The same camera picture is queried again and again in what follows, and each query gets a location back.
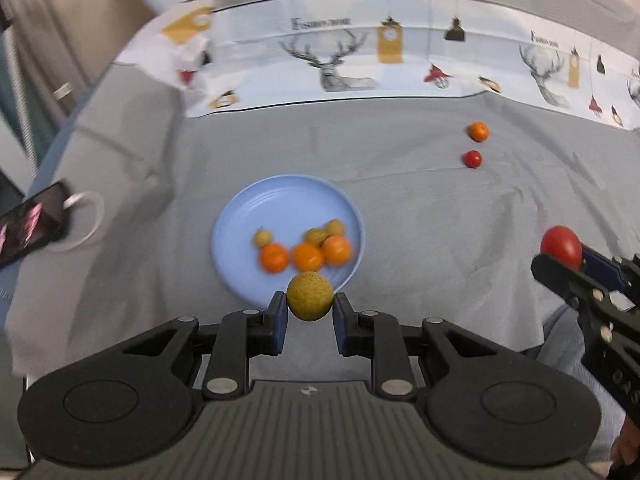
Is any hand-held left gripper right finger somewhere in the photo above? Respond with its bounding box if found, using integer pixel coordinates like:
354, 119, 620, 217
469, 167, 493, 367
333, 292, 508, 402

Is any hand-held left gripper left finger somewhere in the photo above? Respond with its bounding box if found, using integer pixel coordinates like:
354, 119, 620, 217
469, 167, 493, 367
120, 291, 289, 402

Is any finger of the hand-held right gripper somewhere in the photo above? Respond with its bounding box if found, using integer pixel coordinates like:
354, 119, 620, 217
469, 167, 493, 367
531, 254, 622, 347
581, 246, 640, 307

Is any light blue plate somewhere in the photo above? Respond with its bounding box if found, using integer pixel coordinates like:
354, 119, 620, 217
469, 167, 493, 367
211, 175, 366, 311

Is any grey bed sheet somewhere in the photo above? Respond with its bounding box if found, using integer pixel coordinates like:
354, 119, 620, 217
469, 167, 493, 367
0, 72, 640, 480

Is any deer printed white blanket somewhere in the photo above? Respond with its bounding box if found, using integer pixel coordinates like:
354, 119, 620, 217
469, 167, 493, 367
112, 0, 640, 133

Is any black smartphone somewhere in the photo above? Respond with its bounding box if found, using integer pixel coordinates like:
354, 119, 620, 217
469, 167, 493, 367
0, 182, 71, 269

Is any grey curtain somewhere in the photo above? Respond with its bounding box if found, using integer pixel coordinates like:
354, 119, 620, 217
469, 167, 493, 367
0, 0, 103, 111

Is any white charging cable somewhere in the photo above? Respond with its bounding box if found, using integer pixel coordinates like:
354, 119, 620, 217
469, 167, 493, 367
50, 191, 107, 252

